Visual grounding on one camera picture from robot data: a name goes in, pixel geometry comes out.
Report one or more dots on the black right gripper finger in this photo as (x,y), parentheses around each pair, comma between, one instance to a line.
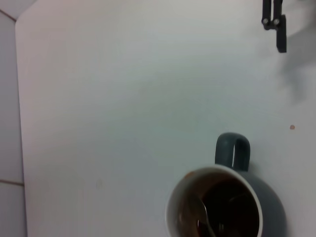
(281,34)

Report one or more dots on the dark grey ceramic mug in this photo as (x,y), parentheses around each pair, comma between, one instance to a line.
(269,197)

